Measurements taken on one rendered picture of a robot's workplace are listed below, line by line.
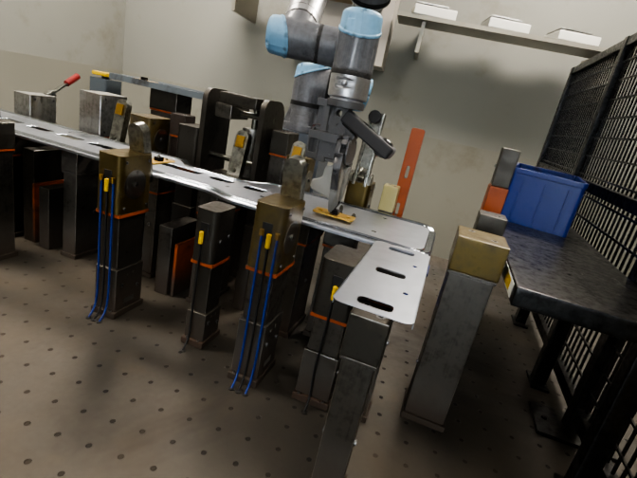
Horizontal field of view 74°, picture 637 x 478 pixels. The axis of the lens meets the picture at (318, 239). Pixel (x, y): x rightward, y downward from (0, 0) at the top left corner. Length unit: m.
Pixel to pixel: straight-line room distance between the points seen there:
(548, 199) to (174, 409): 0.90
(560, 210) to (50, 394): 1.08
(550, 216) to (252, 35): 3.61
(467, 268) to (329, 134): 0.34
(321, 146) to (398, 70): 3.27
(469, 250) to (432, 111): 3.37
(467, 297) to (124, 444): 0.57
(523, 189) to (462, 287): 0.45
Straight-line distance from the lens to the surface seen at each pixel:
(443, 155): 4.05
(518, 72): 4.15
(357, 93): 0.80
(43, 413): 0.79
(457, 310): 0.75
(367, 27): 0.81
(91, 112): 1.39
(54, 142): 1.20
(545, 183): 1.12
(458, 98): 4.06
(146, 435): 0.73
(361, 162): 1.03
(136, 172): 0.90
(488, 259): 0.71
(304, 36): 0.91
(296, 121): 1.49
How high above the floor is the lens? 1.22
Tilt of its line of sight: 18 degrees down
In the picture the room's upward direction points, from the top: 12 degrees clockwise
